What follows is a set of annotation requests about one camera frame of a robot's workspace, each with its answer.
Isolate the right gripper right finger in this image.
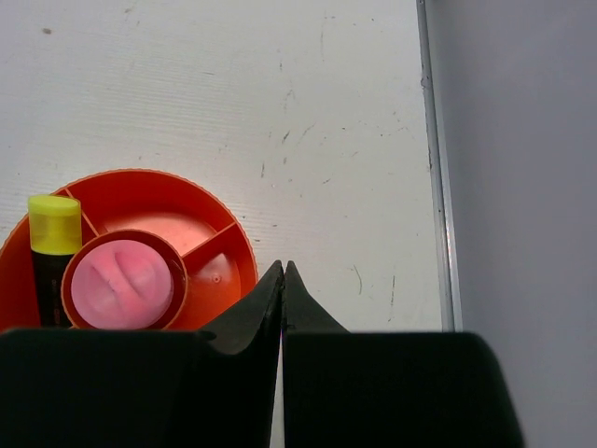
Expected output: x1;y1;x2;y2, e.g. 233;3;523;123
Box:
283;263;524;447

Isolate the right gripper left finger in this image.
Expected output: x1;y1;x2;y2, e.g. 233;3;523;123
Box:
1;262;284;447

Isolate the pink eraser roll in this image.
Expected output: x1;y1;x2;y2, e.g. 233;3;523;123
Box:
70;240;174;329

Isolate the yellow highlighter marker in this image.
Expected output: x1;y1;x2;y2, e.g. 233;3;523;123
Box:
27;195;82;328

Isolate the aluminium table edge rail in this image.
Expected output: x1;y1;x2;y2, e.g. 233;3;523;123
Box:
416;1;463;331

